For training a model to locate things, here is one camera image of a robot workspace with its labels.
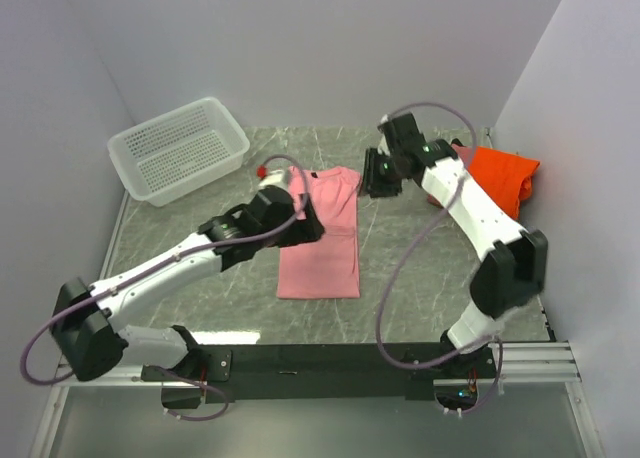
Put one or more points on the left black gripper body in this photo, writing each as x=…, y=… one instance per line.
x=299, y=231

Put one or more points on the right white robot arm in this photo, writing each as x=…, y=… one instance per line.
x=512, y=260

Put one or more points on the aluminium frame rail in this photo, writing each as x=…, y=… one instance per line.
x=526, y=363

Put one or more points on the white plastic basket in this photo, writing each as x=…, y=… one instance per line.
x=176, y=153

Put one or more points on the black base beam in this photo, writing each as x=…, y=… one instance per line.
x=228, y=373

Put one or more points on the folded dusty pink t shirt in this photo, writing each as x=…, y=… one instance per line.
x=463, y=153

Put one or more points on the folded orange t shirt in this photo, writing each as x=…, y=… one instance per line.
x=506, y=178

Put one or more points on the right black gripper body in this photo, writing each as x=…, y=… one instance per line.
x=382, y=173

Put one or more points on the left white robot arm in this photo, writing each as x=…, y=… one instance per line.
x=93, y=327

